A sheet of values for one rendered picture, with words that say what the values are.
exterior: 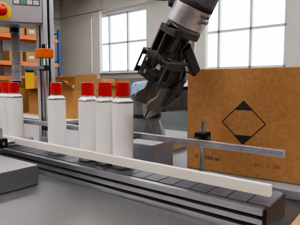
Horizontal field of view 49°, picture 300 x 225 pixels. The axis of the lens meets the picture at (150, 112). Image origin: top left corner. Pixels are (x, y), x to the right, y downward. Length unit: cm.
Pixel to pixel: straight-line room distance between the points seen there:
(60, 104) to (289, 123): 59
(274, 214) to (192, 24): 37
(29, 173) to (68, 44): 939
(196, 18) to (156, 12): 723
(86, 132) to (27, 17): 55
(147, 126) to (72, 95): 165
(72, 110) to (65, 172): 196
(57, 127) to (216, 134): 44
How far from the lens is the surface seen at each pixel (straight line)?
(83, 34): 967
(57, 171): 92
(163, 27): 63
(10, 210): 74
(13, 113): 114
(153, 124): 124
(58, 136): 96
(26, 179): 87
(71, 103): 283
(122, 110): 76
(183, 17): 63
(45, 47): 115
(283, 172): 84
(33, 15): 126
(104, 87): 81
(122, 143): 77
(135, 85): 125
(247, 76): 84
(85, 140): 86
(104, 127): 81
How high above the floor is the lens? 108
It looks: 5 degrees down
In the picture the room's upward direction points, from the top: straight up
